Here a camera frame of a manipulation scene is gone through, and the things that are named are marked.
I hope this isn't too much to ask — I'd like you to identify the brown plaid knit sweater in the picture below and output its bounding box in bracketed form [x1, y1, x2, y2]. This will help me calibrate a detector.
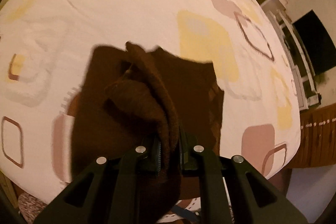
[69, 42, 224, 181]

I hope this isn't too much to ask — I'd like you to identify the white vanity dressing table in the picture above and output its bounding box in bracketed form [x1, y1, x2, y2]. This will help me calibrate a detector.
[256, 0, 321, 111]

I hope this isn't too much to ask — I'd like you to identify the brown wooden door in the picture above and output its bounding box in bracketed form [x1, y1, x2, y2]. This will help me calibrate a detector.
[287, 104, 335, 169]

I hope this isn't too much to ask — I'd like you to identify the patterned white bed sheet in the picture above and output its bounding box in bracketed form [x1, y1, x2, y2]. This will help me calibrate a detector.
[1, 0, 300, 223]

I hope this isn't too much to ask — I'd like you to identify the black flat screen television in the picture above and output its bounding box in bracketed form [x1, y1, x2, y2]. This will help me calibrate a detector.
[293, 10, 336, 75]

